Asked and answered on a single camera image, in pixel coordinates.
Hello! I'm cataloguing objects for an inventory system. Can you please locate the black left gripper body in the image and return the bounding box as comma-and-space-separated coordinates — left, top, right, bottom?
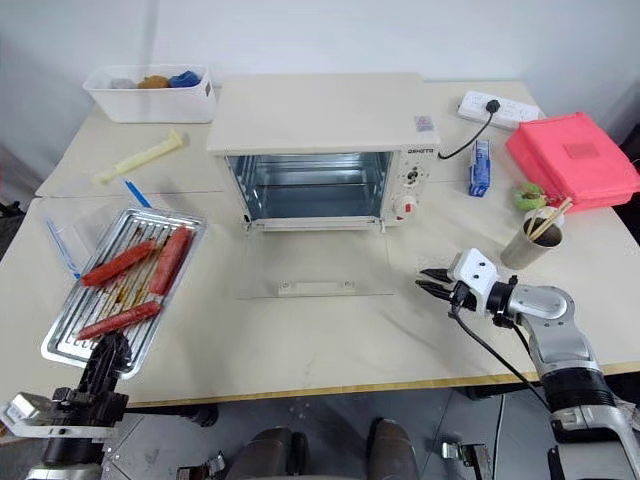
51, 383, 130, 437

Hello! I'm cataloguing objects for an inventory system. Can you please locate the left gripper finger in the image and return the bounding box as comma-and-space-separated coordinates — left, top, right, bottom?
96, 333, 134, 397
78, 333, 118, 395

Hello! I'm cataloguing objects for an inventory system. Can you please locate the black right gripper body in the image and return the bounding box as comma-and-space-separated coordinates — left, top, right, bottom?
446, 281, 482, 315

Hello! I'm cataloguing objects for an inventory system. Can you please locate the silver metal baking tray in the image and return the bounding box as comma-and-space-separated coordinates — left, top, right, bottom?
40, 207, 208, 376

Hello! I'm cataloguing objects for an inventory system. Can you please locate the slim red sausage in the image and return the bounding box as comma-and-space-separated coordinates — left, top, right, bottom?
75, 300, 163, 341

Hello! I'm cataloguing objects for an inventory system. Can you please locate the white oven timer knob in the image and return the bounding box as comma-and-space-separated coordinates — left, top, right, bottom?
393, 194, 420, 222

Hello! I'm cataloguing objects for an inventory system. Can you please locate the long red sausage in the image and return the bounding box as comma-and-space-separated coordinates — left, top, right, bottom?
80, 240, 158, 288

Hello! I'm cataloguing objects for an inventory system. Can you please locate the thick red sausage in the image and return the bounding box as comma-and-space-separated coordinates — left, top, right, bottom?
148, 226, 194, 296

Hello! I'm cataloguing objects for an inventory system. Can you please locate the glass toaster oven door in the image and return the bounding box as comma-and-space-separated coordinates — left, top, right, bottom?
233, 218, 399, 302

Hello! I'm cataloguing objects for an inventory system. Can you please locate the cream toaster oven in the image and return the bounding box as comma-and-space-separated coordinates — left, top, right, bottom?
206, 72, 443, 234

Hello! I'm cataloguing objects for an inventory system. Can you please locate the stainless steel cup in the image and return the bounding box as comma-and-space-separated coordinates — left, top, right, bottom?
500, 209, 567, 271

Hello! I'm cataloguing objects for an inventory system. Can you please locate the blue and white carton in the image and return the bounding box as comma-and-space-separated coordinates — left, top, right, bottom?
467, 139, 493, 198

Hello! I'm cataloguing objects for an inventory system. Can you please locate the green donut toy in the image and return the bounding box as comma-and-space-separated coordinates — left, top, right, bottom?
510, 181, 549, 212

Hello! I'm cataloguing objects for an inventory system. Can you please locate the metal table caster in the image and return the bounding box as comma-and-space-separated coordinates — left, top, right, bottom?
440, 438, 490, 470
175, 449, 227, 480

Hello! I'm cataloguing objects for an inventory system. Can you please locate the clear plastic bag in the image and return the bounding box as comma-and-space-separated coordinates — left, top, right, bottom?
43, 175, 154, 281

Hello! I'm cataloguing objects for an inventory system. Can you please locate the dark rounded shape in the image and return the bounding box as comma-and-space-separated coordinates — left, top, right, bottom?
225, 426, 310, 480
366, 417, 420, 480

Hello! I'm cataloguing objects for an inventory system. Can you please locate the red folded fabric bag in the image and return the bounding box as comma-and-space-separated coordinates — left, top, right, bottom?
504, 111, 640, 215

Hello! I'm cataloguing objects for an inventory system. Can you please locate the white power strip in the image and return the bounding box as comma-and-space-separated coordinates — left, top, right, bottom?
456, 89, 546, 133

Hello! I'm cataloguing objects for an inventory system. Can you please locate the cream plastic tube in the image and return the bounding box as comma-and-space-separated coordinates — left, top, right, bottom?
91, 128, 190, 186

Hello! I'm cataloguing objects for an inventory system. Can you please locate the white plastic bin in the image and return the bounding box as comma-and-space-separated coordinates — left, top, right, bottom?
82, 64, 218, 124

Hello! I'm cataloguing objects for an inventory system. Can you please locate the blue crumpled item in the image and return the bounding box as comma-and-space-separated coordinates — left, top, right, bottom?
168, 70, 204, 90

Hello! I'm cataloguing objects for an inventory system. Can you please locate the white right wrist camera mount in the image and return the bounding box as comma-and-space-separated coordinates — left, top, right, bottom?
446, 247, 502, 315

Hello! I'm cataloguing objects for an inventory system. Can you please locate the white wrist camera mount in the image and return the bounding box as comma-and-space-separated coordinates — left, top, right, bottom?
446, 247, 502, 315
0, 392, 117, 442

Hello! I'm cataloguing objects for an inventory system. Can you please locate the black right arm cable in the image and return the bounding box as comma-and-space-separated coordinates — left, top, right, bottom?
448, 298, 552, 412

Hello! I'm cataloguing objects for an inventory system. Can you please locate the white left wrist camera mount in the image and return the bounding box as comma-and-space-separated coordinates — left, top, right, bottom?
0, 392, 117, 442

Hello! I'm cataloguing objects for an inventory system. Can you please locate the thin white cable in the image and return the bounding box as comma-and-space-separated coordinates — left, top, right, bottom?
493, 393, 507, 480

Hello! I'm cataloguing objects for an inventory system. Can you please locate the black oven power cable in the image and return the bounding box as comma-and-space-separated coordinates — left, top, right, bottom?
438, 99, 502, 161

